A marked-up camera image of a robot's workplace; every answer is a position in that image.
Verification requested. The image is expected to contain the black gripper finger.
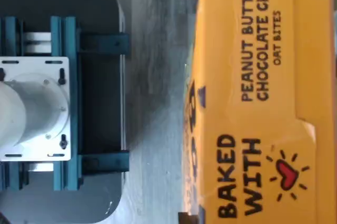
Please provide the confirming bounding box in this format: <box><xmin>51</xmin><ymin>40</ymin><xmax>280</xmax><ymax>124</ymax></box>
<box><xmin>178</xmin><ymin>212</ymin><xmax>201</xmax><ymax>224</ymax></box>

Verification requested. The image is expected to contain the orange Bobo's peanut butter box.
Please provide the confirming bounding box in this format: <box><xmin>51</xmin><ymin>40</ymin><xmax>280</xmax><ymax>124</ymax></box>
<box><xmin>183</xmin><ymin>0</ymin><xmax>337</xmax><ymax>224</ymax></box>

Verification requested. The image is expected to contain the black mobile base platform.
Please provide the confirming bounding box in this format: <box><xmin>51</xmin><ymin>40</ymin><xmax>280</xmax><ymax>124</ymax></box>
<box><xmin>0</xmin><ymin>0</ymin><xmax>126</xmax><ymax>224</ymax></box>

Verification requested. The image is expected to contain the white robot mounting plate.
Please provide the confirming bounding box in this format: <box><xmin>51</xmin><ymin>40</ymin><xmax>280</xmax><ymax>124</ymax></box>
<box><xmin>0</xmin><ymin>56</ymin><xmax>72</xmax><ymax>162</ymax></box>

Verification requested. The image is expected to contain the teal aluminium frame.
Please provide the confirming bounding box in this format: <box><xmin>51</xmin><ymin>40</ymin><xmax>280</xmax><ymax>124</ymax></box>
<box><xmin>0</xmin><ymin>15</ymin><xmax>130</xmax><ymax>192</ymax></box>

